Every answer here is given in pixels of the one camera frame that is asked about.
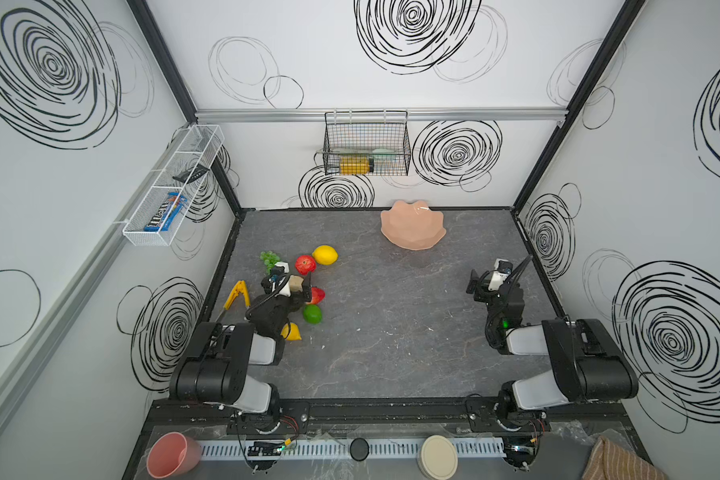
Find blue candy packet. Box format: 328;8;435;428
143;192;186;232

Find black wire wall basket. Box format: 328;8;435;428
319;110;412;177

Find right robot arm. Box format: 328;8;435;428
466;256;639;420

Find green fake lime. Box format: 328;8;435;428
302;304;323;325

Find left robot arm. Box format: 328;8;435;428
169;263;312;417

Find striped brown cloth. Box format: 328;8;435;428
581;437;668;480

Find white cable duct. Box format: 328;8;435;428
197;436;508;462

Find pink plastic cup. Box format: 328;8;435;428
146;432;202;479

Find yellow kitchen tongs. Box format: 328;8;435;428
215;280;251;323

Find beige fake pear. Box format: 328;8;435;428
288;273;311;294

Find pink scalloped fruit bowl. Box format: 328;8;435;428
380;200;447;251

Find black round cap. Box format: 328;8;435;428
349;438;370;462

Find red fake apple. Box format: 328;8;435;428
294;255;317;276

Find yellow fake lemon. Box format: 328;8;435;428
312;245;339;266

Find cream round lid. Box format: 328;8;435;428
417;435;458;480

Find red fake strawberry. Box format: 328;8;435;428
308;287;326;305

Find black remote control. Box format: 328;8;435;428
172;165;209;184

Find yellow sponge in basket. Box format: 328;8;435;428
339;156;375;175

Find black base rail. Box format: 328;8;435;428
146;395;628;430

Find green fake grapes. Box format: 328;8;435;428
259;251;281;272

